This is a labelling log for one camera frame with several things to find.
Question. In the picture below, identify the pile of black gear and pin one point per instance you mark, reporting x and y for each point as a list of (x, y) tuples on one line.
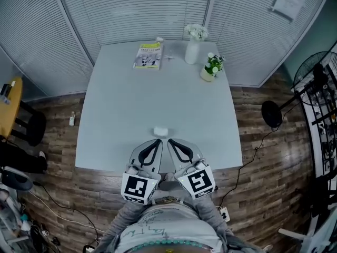
[(42, 236)]

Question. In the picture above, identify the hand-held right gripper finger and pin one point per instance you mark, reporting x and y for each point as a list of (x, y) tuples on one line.
[(173, 155), (194, 150)]

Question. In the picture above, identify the snake print belt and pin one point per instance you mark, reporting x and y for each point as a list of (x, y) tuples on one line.
[(168, 200)]

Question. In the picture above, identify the white paper notice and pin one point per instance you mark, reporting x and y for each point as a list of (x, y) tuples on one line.
[(288, 1)]

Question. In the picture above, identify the white power strip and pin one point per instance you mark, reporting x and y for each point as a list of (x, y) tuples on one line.
[(224, 213)]

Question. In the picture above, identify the white black chair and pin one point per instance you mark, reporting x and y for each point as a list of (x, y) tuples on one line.
[(15, 180)]

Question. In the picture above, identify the white vase with white flowers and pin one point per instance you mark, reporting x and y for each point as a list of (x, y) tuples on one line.
[(191, 53)]

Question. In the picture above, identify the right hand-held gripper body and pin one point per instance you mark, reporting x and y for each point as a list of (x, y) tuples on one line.
[(198, 183)]

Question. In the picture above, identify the black office chair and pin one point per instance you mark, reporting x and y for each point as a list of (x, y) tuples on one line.
[(326, 194)]

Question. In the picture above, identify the person's body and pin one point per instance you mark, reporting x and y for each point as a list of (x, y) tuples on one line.
[(168, 225)]

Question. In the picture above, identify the black standing fan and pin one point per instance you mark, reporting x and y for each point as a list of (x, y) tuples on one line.
[(272, 113)]

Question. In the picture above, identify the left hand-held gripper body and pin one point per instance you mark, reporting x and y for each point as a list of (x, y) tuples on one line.
[(137, 187)]

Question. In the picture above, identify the small potted flower plant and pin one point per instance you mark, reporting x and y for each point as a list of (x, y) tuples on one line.
[(208, 74)]

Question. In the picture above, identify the green yellow magazine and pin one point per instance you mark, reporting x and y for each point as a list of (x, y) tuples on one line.
[(147, 57)]

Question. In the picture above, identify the round wooden side table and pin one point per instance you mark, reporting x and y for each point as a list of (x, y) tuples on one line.
[(13, 107)]

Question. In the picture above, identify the black device on side table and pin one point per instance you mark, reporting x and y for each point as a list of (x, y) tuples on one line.
[(5, 89)]

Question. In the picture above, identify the person's left forearm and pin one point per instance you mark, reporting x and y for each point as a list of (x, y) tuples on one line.
[(126, 217)]

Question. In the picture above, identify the tiny white trinket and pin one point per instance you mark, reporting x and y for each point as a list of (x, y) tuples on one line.
[(168, 58)]

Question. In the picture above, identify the person's right forearm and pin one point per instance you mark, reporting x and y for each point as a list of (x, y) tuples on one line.
[(210, 215)]

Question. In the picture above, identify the small white bottle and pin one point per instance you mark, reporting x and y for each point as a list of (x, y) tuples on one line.
[(72, 120)]

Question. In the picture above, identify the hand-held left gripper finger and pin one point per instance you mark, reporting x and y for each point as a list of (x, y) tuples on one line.
[(156, 161), (135, 154)]

